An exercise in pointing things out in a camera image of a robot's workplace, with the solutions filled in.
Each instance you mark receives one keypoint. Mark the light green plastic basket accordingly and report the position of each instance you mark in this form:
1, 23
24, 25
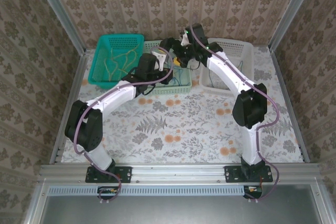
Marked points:
173, 90

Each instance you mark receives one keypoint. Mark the black connector box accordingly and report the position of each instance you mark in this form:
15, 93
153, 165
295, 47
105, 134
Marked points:
107, 191
253, 190

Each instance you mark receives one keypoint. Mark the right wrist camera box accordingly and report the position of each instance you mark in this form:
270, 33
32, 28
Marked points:
185, 39

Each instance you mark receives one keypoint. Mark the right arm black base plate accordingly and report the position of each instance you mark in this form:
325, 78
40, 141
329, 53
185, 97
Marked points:
232, 174

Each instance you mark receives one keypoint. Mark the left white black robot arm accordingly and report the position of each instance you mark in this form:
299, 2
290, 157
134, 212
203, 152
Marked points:
86, 129

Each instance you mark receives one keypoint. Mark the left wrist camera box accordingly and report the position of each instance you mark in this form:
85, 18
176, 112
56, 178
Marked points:
160, 60

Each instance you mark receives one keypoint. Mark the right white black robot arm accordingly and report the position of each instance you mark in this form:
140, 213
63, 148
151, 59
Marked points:
225, 69

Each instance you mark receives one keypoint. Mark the aluminium mounting rail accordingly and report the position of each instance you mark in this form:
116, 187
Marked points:
178, 172

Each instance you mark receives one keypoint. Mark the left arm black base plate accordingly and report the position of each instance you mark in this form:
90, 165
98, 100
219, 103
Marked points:
124, 174

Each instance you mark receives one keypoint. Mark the aluminium frame post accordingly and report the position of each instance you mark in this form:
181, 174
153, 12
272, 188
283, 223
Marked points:
292, 11
61, 15

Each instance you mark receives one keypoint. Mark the aluminium side rail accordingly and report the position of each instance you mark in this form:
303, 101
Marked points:
76, 82
280, 77

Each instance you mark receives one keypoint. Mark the teal plastic basket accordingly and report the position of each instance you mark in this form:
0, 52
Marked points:
101, 51

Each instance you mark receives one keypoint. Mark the floral table cover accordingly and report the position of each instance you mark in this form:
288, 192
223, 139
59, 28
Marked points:
183, 140

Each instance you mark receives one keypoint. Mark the grey metal panel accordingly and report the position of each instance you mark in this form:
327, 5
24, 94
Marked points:
170, 211

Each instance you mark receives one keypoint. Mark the white plastic basket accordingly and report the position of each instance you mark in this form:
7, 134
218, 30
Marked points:
244, 51

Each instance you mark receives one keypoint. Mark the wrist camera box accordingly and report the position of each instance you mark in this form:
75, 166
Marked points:
185, 39
160, 60

